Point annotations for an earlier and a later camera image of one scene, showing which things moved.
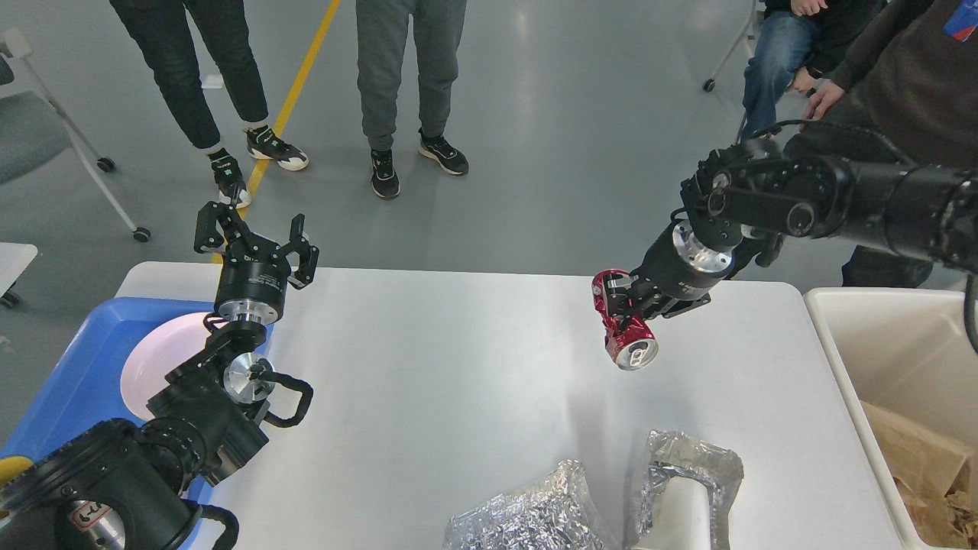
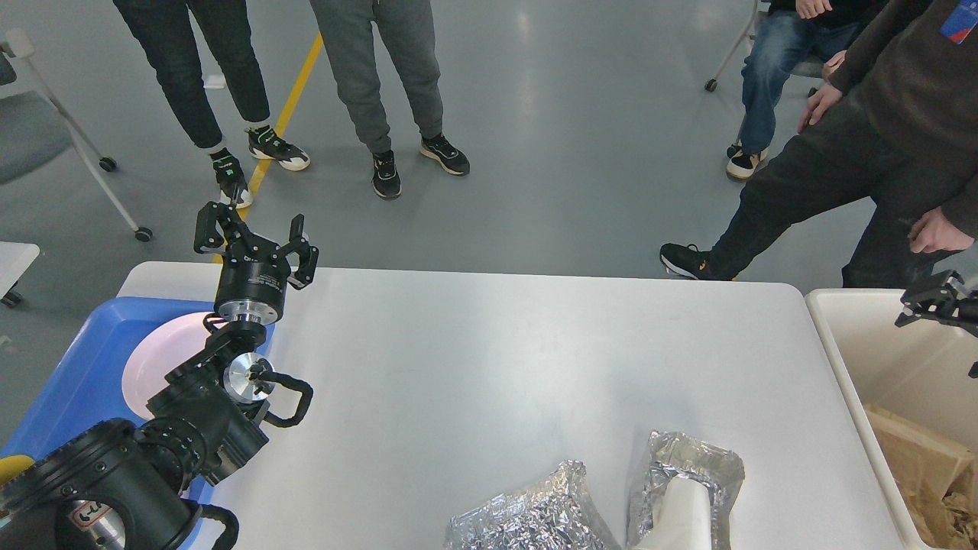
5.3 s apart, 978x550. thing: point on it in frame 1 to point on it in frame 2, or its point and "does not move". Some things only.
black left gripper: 252,282 does not move
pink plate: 159,351 does not move
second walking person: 163,27 does not move
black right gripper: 675,266 to 942,298
